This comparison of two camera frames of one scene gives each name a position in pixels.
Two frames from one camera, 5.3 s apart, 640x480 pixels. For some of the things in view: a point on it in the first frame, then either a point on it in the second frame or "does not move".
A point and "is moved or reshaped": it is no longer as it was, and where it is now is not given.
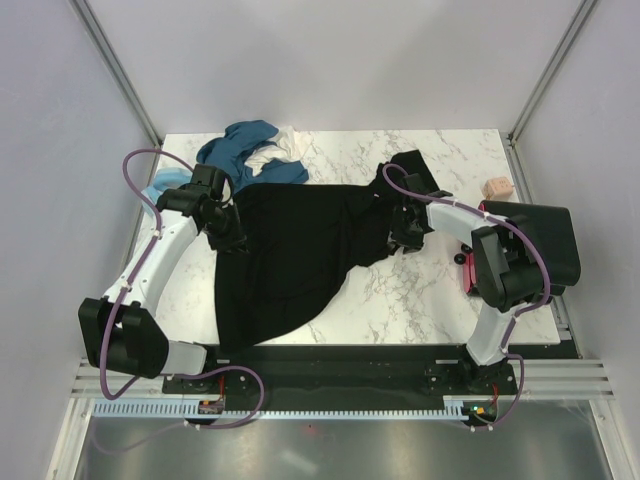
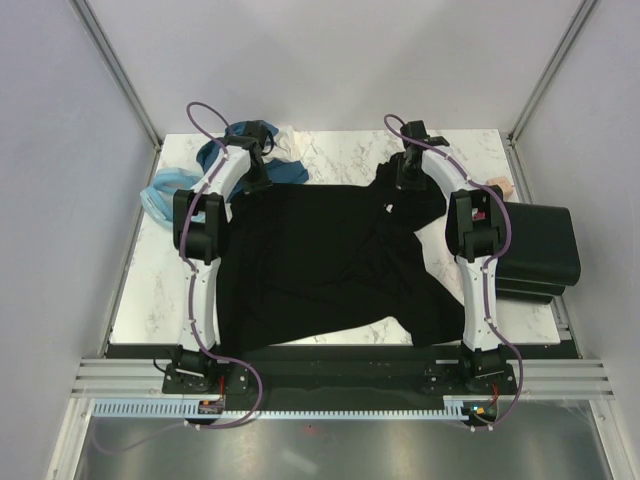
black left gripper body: [225, 233] to [256, 181]
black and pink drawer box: [552, 230] does not move
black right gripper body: [403, 234] to [408, 179]
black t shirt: [299, 238] is moved or reshaped
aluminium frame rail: [539, 376] does not move
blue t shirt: [230, 152] does not move
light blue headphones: [165, 179] does not move
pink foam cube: [497, 187] does not move
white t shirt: [290, 143] does not move
